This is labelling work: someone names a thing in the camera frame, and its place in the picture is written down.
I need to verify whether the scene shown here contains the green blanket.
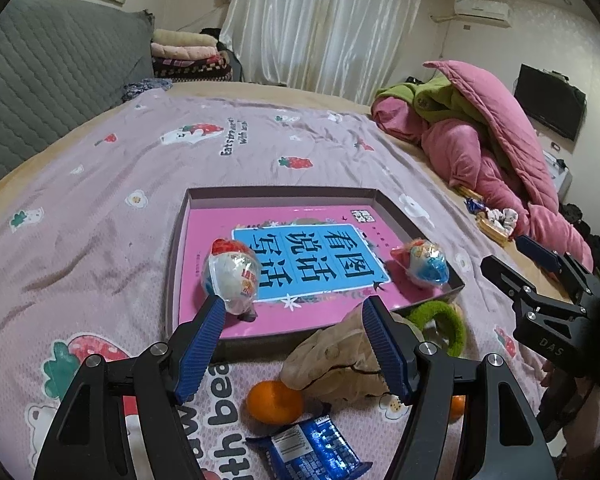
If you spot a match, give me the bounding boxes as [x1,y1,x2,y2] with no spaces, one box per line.
[375,76,511,171]

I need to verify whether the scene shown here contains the folded beige blanket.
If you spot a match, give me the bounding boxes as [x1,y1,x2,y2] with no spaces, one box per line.
[152,28,218,47]

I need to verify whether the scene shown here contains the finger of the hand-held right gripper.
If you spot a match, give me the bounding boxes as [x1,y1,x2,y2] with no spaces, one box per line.
[481,255,588,366]
[516,235,600,306]

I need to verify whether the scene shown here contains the white patterned scrunchie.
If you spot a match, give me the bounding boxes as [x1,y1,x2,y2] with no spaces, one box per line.
[485,207,520,233]

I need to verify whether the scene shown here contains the shallow pink cardboard tray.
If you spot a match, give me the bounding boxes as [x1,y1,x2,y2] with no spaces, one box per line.
[164,187,466,346]

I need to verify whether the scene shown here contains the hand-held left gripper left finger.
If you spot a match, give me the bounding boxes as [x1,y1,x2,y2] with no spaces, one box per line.
[32,294,228,480]

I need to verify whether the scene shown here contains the dark patterned cloth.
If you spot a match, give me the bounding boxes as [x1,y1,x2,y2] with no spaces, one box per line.
[124,77,173,104]

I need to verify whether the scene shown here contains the white curtain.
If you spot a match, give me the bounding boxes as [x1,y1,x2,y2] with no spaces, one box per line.
[220,0,428,103]

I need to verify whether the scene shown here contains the red white egg toy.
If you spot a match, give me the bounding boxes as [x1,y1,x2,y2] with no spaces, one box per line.
[201,237,260,317]

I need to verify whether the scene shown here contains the pink strawberry printed bed sheet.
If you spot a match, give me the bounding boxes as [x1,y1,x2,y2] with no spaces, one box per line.
[0,87,546,480]

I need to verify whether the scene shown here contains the blue snack packet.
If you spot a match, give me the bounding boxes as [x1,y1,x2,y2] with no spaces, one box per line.
[245,412,373,480]

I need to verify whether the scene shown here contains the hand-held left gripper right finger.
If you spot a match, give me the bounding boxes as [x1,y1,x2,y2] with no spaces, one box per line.
[361,295,558,480]

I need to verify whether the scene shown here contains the white air conditioner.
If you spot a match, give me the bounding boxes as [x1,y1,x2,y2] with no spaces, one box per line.
[452,0,512,28]

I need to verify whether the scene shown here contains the pink quilt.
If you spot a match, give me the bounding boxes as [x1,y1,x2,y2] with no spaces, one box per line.
[371,60,595,273]

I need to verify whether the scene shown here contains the folded checkered blanket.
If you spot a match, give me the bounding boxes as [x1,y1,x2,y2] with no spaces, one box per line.
[152,57,233,83]

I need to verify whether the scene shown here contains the grey quilted headboard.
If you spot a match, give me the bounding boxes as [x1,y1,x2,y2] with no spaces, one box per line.
[0,0,156,196]

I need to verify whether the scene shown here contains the blue white wrapped egg toy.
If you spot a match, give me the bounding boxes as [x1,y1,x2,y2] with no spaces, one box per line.
[390,240,451,288]

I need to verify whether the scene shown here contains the black television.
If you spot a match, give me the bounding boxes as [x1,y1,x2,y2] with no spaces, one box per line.
[514,64,587,142]

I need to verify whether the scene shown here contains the folded pink blanket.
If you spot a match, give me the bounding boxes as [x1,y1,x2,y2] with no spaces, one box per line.
[150,42,221,62]

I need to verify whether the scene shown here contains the green fluffy ring scrunchie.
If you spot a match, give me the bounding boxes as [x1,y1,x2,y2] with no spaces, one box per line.
[405,301,467,358]

